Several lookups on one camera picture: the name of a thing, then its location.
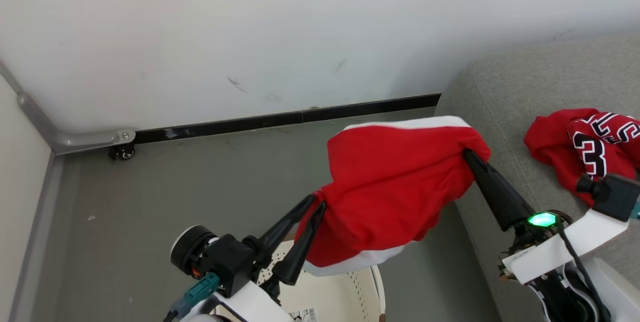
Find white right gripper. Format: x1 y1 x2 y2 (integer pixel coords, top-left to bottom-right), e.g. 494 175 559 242
463 149 630 285

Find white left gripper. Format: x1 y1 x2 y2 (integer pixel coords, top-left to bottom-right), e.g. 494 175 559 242
170 194 327 322

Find red jersey with number print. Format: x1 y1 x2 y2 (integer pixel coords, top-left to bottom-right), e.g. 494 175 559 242
524 108 640 207

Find red shorts with white trim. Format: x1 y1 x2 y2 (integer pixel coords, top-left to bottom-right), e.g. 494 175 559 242
295 116 492 276

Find white perforated laundry basket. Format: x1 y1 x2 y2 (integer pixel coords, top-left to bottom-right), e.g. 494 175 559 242
252 239 387 322

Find grey fabric sofa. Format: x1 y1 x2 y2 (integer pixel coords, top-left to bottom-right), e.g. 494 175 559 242
434 32 640 322

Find black baseboard strip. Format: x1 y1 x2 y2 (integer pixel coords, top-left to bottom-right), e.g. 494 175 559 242
134 93 442 145

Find black caster wheel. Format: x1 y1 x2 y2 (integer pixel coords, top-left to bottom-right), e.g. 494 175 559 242
108 143 136 161

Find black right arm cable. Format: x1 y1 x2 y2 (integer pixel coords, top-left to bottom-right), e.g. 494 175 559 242
554 222 613 322

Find black cable with teal plug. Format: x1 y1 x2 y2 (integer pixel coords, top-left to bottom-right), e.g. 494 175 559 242
162 272 222 322

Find grey metal partition frame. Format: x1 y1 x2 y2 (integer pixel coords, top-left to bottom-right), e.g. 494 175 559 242
0 62 137 322

